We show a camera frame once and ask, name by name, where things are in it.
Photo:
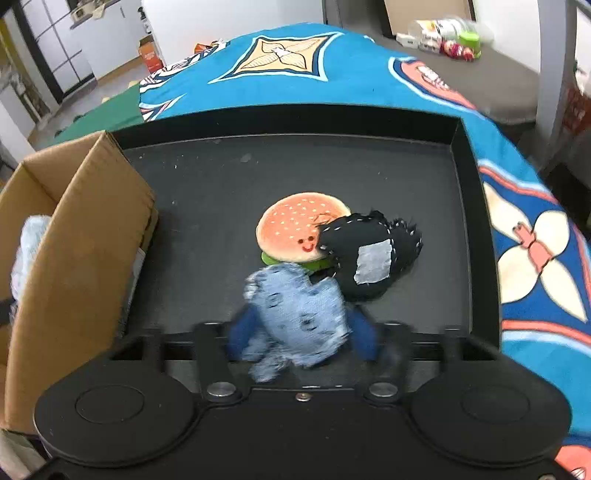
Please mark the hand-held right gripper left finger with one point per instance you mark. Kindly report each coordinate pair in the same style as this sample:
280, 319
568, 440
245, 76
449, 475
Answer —
217, 360

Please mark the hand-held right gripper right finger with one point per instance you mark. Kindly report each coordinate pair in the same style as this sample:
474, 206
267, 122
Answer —
369, 344

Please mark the blue denim heart plush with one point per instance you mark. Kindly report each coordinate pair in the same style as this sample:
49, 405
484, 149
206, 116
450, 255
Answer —
300, 309

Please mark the brown cardboard box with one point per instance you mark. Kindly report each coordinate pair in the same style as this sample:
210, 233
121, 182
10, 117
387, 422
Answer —
92, 258

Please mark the black shallow tray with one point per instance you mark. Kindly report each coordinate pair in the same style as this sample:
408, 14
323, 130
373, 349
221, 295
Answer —
231, 184

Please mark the grey fluffy plush ball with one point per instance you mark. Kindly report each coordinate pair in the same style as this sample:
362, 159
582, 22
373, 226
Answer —
27, 258

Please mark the black patched heart plush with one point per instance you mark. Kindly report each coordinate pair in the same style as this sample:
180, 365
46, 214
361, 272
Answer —
351, 240

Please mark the burger plush toy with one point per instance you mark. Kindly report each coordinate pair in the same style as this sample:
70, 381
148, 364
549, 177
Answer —
291, 226

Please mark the green cloth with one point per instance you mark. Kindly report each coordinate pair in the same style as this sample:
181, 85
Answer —
106, 117

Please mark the blue patterned blanket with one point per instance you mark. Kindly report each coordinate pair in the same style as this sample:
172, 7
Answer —
369, 69

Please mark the red small toys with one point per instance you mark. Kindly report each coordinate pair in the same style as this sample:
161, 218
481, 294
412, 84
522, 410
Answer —
455, 50

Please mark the small white boxes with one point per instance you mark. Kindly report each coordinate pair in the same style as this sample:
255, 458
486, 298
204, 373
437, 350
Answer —
415, 41

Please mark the orange cardboard carton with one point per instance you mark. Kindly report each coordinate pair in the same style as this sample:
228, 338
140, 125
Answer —
151, 55

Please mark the red brown basket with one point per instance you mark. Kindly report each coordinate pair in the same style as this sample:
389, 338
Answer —
577, 110

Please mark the orange bag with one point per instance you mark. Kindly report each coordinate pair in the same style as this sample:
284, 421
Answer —
210, 46

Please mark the green cup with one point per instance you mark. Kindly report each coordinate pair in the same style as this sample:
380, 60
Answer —
468, 44

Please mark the white-framed black-top desk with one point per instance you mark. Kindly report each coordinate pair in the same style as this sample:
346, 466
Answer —
554, 78

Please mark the flat black-edged cardboard lid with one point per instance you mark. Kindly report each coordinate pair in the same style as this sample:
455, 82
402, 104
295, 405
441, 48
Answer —
429, 11

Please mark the black grid sliding door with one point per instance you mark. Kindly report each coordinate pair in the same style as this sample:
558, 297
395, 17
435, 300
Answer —
55, 50

